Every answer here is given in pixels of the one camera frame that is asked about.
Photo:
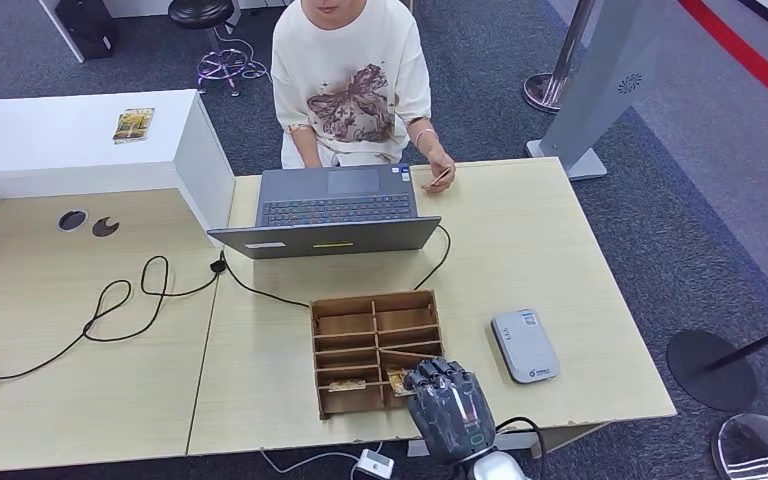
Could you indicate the grey card reader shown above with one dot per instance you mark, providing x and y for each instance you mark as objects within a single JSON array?
[{"x": 525, "y": 344}]

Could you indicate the chrome stanchion post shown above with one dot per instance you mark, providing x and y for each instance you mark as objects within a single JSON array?
[{"x": 571, "y": 40}]

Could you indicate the black computer tower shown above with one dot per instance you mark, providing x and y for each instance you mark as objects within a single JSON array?
[{"x": 87, "y": 28}]

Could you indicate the black stanchion with round base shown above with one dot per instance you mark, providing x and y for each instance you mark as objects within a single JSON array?
[{"x": 708, "y": 371}]

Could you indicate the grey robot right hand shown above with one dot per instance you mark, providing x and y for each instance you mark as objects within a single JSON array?
[{"x": 450, "y": 414}]

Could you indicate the person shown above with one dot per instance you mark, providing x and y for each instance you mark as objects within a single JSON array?
[{"x": 347, "y": 66}]

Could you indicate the white desk panel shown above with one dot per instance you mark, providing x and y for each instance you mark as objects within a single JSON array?
[{"x": 60, "y": 32}]

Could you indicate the white counter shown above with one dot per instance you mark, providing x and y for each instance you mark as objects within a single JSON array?
[{"x": 39, "y": 136}]

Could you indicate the yellow room key card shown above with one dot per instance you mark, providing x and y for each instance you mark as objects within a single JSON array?
[
  {"x": 347, "y": 385},
  {"x": 396, "y": 381}
]

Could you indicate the chrome stanchion base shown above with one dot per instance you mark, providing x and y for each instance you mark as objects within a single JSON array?
[{"x": 762, "y": 450}]

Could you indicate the grey laptop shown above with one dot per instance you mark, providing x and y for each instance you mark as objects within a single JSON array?
[{"x": 331, "y": 192}]

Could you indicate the person's left hand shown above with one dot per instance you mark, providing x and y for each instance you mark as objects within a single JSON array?
[{"x": 442, "y": 162}]

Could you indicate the grey kiosk stand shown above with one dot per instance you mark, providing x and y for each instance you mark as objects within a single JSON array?
[{"x": 609, "y": 79}]

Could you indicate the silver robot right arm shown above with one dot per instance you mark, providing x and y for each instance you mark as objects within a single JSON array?
[{"x": 496, "y": 469}]

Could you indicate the person's right forearm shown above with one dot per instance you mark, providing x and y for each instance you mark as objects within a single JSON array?
[{"x": 308, "y": 149}]

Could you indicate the yellow printed ID card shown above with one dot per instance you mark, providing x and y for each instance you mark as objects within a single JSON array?
[{"x": 441, "y": 176}]

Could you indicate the person's left forearm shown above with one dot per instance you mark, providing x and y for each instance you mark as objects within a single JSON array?
[{"x": 426, "y": 136}]

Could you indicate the black round stool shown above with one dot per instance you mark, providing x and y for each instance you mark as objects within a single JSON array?
[{"x": 200, "y": 12}]

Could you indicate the black grommet cover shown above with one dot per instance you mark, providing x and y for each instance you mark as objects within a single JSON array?
[{"x": 104, "y": 228}]

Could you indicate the wooden card organizer box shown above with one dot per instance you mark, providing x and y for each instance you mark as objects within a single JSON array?
[{"x": 351, "y": 324}]

